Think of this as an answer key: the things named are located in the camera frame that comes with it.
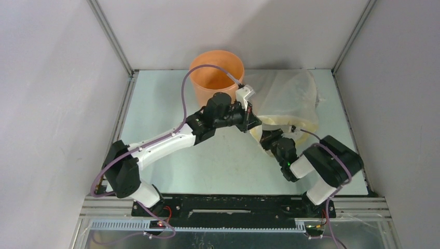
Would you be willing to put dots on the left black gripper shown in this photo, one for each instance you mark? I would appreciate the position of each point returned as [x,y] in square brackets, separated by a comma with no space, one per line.
[251,120]

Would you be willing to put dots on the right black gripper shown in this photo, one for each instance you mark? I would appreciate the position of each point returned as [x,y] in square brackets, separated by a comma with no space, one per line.
[267,139]

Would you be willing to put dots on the translucent yellowish plastic bag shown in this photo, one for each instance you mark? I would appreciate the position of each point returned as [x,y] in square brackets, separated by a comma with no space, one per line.
[284,98]

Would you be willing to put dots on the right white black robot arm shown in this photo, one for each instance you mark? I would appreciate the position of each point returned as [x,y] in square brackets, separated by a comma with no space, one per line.
[334,162]

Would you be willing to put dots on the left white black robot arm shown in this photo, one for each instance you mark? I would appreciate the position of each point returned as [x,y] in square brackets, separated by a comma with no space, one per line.
[124,163]

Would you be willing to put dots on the orange plastic trash bin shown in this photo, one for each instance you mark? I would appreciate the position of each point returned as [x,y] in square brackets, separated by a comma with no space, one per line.
[208,80]

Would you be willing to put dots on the right small circuit board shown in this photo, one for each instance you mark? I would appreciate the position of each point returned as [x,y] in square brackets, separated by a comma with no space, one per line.
[315,227]

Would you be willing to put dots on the small circuit board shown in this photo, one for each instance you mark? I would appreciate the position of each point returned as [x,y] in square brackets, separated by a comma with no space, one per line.
[315,227]
[157,225]

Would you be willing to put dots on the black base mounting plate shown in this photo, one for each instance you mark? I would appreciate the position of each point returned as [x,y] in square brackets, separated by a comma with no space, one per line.
[241,212]

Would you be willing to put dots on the left small circuit board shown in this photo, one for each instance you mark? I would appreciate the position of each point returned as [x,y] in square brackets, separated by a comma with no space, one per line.
[157,225]

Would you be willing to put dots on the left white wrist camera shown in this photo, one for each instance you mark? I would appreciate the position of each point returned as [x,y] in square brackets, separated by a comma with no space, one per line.
[243,95]

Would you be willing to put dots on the right aluminium corner post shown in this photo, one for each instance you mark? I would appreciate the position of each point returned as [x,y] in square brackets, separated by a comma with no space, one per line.
[353,35]

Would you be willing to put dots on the aluminium corner post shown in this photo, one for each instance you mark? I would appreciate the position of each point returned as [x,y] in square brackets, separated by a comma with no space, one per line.
[353,35]
[110,35]

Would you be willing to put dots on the aluminium frame rail front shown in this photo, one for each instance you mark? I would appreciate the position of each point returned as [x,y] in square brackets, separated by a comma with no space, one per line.
[110,213]

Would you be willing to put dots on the left aluminium corner post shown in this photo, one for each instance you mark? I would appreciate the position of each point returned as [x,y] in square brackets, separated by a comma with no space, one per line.
[110,35]

